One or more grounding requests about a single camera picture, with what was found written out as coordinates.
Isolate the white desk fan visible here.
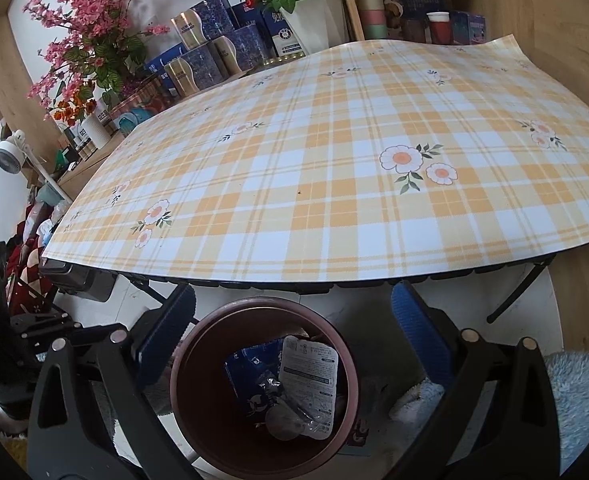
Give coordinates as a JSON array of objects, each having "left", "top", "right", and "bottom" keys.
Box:
[{"left": 0, "top": 129, "right": 72, "bottom": 204}]

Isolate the gold blue gift box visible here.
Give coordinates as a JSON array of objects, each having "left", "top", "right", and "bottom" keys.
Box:
[
  {"left": 171, "top": 0, "right": 239, "bottom": 50},
  {"left": 213, "top": 23, "right": 270, "bottom": 76},
  {"left": 164, "top": 42, "right": 229, "bottom": 98}
]

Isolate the white square flower vase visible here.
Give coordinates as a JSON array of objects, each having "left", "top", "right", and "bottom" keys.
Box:
[{"left": 280, "top": 0, "right": 349, "bottom": 55}]

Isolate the brown round trash bin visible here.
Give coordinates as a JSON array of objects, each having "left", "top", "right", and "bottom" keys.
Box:
[{"left": 171, "top": 297, "right": 359, "bottom": 479}]

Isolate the pink blossom flower plant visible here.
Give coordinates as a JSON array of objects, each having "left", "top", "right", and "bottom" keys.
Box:
[{"left": 23, "top": 0, "right": 170, "bottom": 120}]

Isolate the yellow plaid floral tablecloth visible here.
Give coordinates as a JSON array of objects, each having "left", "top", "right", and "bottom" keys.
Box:
[{"left": 45, "top": 36, "right": 589, "bottom": 283}]

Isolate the black folding table frame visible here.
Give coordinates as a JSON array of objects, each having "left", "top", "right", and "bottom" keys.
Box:
[{"left": 118, "top": 253, "right": 558, "bottom": 325}]

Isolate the blue snack packet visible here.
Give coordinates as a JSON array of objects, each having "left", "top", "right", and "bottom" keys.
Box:
[{"left": 224, "top": 338, "right": 284, "bottom": 414}]

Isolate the red cup on shelf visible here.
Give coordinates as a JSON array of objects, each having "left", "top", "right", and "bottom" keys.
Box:
[{"left": 427, "top": 11, "right": 453, "bottom": 46}]

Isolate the white printed blister card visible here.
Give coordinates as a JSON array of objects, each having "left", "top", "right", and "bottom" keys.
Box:
[{"left": 279, "top": 336, "right": 340, "bottom": 440}]

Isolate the orange flowers white vase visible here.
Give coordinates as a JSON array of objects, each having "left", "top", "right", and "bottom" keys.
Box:
[{"left": 49, "top": 98, "right": 111, "bottom": 150}]

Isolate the blue white milk carton box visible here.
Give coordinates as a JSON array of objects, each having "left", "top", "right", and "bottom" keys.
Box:
[{"left": 263, "top": 10, "right": 303, "bottom": 56}]

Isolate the colourful woven basket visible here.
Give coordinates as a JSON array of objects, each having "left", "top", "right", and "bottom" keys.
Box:
[{"left": 109, "top": 77, "right": 174, "bottom": 136}]

